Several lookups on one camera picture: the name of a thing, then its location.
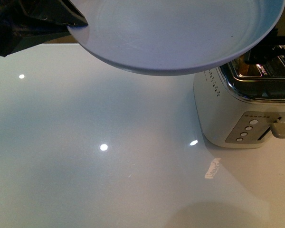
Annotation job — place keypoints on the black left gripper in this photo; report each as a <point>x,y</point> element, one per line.
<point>19,32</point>

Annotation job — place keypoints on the white toaster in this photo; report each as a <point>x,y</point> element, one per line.
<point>241,112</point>

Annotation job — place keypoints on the grey round plate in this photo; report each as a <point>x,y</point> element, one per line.
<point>173,37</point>

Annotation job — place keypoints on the slice of brown bread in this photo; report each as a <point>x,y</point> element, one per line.
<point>243,69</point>

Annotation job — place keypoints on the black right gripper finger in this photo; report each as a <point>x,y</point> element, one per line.
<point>268,48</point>

